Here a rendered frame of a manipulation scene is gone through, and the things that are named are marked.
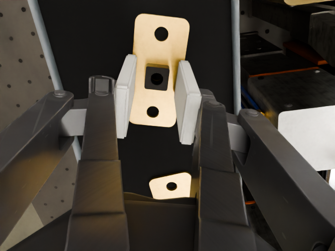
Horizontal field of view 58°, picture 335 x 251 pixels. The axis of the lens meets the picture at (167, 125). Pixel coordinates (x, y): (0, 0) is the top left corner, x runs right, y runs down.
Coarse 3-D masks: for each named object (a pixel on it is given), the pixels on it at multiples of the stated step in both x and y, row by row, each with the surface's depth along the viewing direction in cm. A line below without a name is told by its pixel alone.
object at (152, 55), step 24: (144, 24) 21; (168, 24) 21; (144, 48) 22; (168, 48) 22; (144, 72) 22; (168, 72) 22; (144, 96) 23; (168, 96) 23; (144, 120) 24; (168, 120) 24
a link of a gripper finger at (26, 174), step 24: (48, 96) 14; (72, 96) 14; (24, 120) 11; (48, 120) 12; (0, 144) 10; (24, 144) 10; (48, 144) 12; (0, 168) 9; (24, 168) 10; (48, 168) 12; (0, 192) 9; (24, 192) 10; (0, 216) 9; (0, 240) 9
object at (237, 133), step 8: (208, 96) 18; (200, 104) 16; (232, 120) 15; (232, 128) 15; (240, 128) 15; (232, 136) 15; (240, 136) 15; (248, 136) 15; (232, 144) 15; (240, 144) 15; (248, 144) 15
